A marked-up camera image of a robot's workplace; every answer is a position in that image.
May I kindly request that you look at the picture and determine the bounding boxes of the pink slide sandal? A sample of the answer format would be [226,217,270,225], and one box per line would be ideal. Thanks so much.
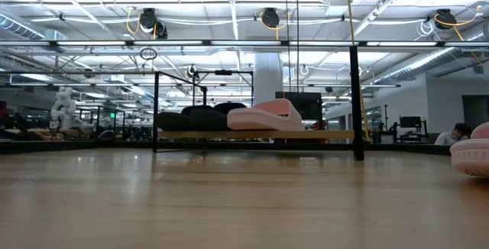
[226,98,306,132]
[449,121,489,178]

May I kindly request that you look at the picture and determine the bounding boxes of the wooden shelf black metal frame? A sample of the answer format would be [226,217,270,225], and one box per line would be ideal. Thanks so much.
[151,44,365,162]

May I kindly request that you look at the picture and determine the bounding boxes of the black slide sandal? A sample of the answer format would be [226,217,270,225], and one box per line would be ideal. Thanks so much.
[155,105,215,132]
[189,102,248,132]

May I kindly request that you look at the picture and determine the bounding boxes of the small monitor on stand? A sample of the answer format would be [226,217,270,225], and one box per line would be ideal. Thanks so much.
[399,115,424,143]

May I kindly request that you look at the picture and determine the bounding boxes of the person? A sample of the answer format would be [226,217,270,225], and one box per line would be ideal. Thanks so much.
[434,122,473,147]

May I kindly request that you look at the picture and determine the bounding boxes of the black background screen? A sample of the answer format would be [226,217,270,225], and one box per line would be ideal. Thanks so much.
[274,91,324,131]

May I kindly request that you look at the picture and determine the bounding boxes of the white round pillar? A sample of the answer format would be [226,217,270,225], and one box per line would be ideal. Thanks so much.
[254,52,284,107]

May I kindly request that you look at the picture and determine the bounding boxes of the black ceiling cable reel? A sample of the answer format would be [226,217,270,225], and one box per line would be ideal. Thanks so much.
[434,6,482,31]
[261,7,291,40]
[125,7,169,40]

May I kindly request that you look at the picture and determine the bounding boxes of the yellow hanging cable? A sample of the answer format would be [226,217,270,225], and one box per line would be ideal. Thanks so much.
[345,0,371,143]

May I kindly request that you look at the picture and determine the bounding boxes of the black hanging cable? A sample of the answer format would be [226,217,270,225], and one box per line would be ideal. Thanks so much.
[284,0,290,93]
[295,0,300,93]

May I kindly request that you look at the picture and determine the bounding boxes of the black background station frame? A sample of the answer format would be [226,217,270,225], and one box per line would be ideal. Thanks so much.
[193,69,255,108]

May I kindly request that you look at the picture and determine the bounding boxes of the black metal table frame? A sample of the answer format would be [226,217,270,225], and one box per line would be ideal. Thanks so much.
[0,138,489,157]

